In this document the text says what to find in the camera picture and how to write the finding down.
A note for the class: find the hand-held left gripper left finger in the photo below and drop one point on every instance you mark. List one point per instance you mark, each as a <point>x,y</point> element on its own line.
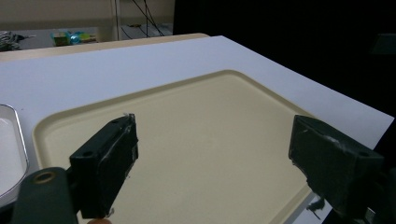
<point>106,161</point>

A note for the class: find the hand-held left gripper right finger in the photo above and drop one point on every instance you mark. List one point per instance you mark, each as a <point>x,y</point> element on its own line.
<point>330,165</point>

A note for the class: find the white tray with metal rim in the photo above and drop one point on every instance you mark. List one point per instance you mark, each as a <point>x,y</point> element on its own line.
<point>9,155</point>

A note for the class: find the beige plastic tray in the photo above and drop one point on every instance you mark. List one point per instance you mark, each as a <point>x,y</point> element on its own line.
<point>211,130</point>

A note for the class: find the colourful toys pile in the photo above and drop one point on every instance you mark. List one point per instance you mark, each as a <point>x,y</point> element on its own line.
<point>72,37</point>

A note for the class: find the grey striped cloth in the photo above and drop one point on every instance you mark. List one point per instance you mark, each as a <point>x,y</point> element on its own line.
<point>9,40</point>

